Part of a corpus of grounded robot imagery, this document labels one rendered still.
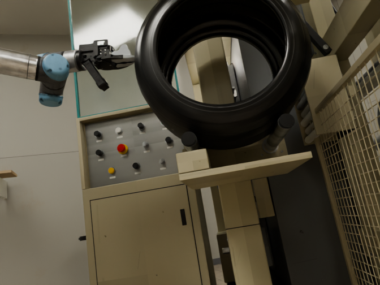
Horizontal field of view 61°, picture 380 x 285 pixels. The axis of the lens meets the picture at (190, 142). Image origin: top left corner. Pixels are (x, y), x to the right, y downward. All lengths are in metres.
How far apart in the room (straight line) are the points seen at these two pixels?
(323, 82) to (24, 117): 4.19
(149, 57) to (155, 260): 0.93
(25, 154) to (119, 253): 3.35
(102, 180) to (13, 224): 3.07
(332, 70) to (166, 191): 0.88
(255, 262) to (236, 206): 0.21
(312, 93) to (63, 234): 3.83
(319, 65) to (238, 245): 0.75
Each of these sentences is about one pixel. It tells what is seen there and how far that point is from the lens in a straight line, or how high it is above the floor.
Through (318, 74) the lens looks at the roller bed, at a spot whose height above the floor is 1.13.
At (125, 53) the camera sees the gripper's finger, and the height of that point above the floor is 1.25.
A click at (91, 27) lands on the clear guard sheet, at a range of 1.97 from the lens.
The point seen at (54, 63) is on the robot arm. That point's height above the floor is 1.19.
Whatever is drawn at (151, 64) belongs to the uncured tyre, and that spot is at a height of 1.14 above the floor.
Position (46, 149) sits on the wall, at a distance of 4.75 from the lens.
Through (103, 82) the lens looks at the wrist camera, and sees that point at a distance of 1.13.
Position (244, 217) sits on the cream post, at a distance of 1.26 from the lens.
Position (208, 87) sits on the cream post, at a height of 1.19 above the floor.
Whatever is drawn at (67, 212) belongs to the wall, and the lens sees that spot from 4.58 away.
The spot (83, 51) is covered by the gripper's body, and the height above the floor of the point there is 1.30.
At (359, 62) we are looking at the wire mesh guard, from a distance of 0.92.
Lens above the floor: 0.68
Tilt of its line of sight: 13 degrees up
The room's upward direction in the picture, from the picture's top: 9 degrees counter-clockwise
